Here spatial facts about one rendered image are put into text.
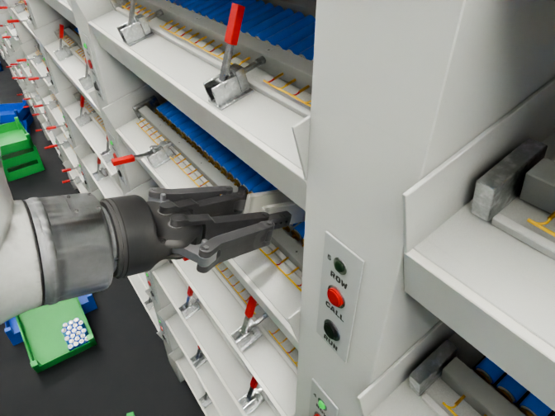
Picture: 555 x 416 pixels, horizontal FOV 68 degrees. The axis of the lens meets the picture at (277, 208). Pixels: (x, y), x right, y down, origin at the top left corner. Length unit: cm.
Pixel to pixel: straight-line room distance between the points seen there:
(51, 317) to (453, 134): 166
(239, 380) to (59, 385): 89
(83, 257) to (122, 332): 137
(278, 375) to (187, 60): 46
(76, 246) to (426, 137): 27
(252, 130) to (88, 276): 18
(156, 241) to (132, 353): 128
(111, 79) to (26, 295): 58
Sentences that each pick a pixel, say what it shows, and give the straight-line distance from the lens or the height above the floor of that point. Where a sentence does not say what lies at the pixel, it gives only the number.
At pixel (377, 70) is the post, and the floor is 123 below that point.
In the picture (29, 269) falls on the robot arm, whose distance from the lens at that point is 36.
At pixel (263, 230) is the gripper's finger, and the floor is 103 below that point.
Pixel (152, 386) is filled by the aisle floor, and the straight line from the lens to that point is 156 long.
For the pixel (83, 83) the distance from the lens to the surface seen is 112.
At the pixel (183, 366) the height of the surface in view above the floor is 13.
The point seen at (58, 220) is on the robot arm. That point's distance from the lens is 36.
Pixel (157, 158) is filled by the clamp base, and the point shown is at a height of 95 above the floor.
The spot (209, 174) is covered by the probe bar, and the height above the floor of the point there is 97.
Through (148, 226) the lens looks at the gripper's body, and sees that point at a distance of 38.
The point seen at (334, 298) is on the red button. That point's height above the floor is 105.
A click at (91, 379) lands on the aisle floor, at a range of 164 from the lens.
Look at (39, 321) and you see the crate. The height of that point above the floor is 7.
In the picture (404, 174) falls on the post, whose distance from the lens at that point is 24.
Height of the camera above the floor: 131
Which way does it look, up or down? 37 degrees down
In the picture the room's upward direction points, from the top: straight up
